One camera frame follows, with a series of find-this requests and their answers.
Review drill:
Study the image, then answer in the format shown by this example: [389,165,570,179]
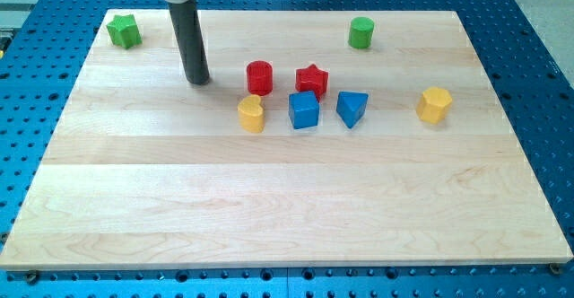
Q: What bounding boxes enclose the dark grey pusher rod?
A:
[165,0,210,85]

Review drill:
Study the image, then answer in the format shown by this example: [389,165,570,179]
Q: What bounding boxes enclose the green star block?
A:
[106,14,142,49]

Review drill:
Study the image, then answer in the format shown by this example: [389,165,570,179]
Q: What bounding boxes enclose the red star block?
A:
[295,64,329,101]

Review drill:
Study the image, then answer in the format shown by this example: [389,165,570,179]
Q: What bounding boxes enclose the red cylinder block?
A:
[246,60,274,96]

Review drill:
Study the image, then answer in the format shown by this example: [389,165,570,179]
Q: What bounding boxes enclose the yellow heart block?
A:
[237,94,265,133]

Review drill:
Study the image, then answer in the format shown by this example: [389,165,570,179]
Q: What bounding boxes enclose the blue cube block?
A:
[288,91,319,129]

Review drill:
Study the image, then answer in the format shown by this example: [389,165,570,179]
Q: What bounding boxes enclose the green cylinder block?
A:
[348,16,375,49]

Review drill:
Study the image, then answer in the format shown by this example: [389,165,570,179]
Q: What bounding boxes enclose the light wooden board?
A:
[1,10,572,270]

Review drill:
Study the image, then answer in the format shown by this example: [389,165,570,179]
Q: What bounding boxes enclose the blue triangle block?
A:
[335,91,369,129]

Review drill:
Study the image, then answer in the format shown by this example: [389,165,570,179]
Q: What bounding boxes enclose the yellow hexagon block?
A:
[415,86,453,124]

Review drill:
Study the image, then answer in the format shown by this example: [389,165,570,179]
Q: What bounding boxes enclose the left board clamp screw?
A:
[23,270,39,285]

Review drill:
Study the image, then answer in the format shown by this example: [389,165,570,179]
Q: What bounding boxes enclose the board clamp screw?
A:
[548,263,563,276]
[23,270,39,285]

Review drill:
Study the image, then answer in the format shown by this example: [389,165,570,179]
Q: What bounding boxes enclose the right board clamp screw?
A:
[548,263,563,276]

